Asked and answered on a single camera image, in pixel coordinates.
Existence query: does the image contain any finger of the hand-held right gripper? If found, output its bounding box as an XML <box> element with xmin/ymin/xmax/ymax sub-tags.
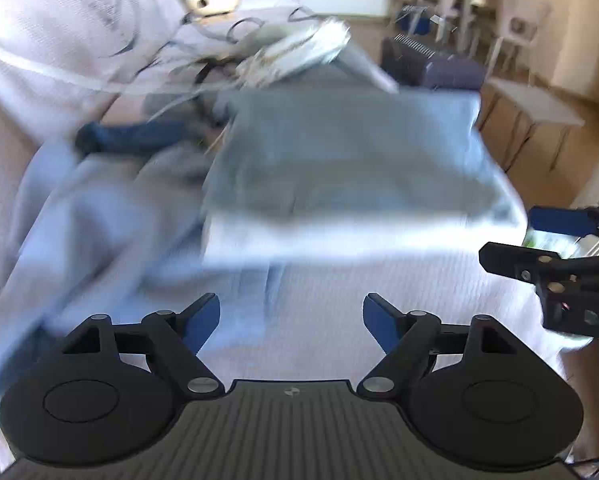
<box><xmin>528</xmin><ymin>202</ymin><xmax>599</xmax><ymax>238</ymax></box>
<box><xmin>478</xmin><ymin>241</ymin><xmax>599</xmax><ymax>292</ymax></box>

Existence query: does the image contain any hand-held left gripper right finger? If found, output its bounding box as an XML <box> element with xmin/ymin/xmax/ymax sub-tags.
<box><xmin>358</xmin><ymin>294</ymin><xmax>530</xmax><ymax>396</ymax></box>

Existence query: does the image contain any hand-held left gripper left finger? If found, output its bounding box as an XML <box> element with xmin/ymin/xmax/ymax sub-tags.
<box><xmin>59</xmin><ymin>292</ymin><xmax>225</xmax><ymax>396</ymax></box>

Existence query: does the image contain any white sweatshirt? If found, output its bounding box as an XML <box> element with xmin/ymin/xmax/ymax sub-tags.
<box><xmin>202</xmin><ymin>205</ymin><xmax>530</xmax><ymax>266</ymax></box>

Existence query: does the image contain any light blue top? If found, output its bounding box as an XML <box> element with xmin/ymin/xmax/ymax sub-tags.
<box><xmin>202</xmin><ymin>87</ymin><xmax>513</xmax><ymax>223</ymax></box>

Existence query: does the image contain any grey hairpin-leg coffee table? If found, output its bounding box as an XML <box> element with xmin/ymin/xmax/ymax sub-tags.
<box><xmin>479</xmin><ymin>77</ymin><xmax>586</xmax><ymax>171</ymax></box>

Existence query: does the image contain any dark blue garment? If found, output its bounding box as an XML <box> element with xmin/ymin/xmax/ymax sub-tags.
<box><xmin>74</xmin><ymin>117</ymin><xmax>215</xmax><ymax>158</ymax></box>

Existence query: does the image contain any dark purple heater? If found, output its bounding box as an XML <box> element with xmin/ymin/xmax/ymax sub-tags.
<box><xmin>382</xmin><ymin>32</ymin><xmax>487</xmax><ymax>91</ymax></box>

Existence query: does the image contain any grey cushion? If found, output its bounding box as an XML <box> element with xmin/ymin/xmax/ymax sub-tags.
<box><xmin>219</xmin><ymin>40</ymin><xmax>400</xmax><ymax>96</ymax></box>

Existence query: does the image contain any white power strip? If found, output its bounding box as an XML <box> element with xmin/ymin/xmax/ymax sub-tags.
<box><xmin>236</xmin><ymin>17</ymin><xmax>353</xmax><ymax>86</ymax></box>

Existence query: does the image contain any printed white back cushion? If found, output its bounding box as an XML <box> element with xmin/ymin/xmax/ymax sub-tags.
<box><xmin>0</xmin><ymin>0</ymin><xmax>190</xmax><ymax>141</ymax></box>

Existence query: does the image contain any white cable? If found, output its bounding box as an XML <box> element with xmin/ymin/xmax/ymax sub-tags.
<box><xmin>0</xmin><ymin>35</ymin><xmax>245</xmax><ymax>98</ymax></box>

